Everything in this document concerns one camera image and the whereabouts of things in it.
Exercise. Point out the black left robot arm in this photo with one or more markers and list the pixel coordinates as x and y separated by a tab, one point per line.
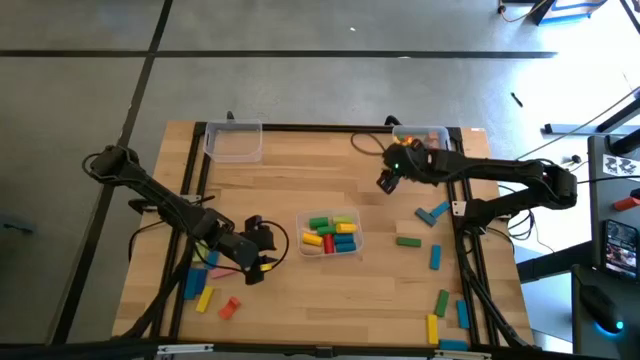
165	200

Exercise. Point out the white mounting plate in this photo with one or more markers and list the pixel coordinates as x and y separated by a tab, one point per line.
458	208

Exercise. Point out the natural wooden cylinder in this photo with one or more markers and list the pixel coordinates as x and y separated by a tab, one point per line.
310	251

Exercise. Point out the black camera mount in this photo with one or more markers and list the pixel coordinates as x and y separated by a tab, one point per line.
324	352

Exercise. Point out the smartphone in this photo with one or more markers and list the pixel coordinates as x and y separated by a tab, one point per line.
621	247

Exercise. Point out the yellow wooden cylinder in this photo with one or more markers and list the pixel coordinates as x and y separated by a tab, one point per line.
312	239
346	228

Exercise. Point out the paper with black patterns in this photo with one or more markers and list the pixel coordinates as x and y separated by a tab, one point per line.
620	165

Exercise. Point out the light green wooden arch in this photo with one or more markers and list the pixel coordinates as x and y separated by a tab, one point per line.
198	255

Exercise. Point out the grey stand base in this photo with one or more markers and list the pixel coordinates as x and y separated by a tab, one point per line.
565	129

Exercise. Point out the wide blue wooden block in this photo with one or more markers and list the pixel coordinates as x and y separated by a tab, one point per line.
191	285

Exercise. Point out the yellow wooden plank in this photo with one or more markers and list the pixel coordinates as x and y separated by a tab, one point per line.
432	329
204	299

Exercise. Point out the green wooden plank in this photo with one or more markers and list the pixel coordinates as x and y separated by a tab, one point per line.
409	242
441	303

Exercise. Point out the light green wooden cylinder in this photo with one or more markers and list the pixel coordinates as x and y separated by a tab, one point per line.
343	219

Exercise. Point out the clear plastic bin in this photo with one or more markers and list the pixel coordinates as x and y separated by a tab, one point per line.
420	131
330	214
232	145

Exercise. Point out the silver frame bracket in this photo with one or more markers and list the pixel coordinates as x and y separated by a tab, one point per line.
462	355
185	348

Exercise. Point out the pink wooden plank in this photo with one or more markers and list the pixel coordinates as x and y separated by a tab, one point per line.
222	273

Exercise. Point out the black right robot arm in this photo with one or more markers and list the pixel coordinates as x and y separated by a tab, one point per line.
490	167

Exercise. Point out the black table clamp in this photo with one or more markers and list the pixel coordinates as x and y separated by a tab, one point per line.
392	120
230	116

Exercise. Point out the blue wooden plank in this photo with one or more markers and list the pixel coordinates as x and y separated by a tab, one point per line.
440	209
436	257
212	260
463	314
454	345

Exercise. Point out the orange object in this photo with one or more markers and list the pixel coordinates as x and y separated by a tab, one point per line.
625	203

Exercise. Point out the orange wooden arch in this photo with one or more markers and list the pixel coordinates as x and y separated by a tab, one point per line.
227	311
407	141

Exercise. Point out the dark floor object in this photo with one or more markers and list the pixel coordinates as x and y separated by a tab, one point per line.
17	228

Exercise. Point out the red wooden cylinder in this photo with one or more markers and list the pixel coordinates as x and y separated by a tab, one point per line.
328	244

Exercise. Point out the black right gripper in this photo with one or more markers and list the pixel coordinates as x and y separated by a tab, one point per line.
412	162

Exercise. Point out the black stand legs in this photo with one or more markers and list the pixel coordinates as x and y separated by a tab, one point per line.
625	118

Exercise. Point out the teal wooden plank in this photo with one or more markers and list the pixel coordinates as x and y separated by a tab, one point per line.
426	217

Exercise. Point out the small black plug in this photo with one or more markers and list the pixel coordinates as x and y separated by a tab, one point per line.
576	159

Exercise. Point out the black computer mouse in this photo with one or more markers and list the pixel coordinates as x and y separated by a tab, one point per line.
597	302

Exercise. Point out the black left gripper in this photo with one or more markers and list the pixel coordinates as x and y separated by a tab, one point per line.
254	250

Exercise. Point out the black marker pen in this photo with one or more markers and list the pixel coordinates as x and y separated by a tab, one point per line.
516	100

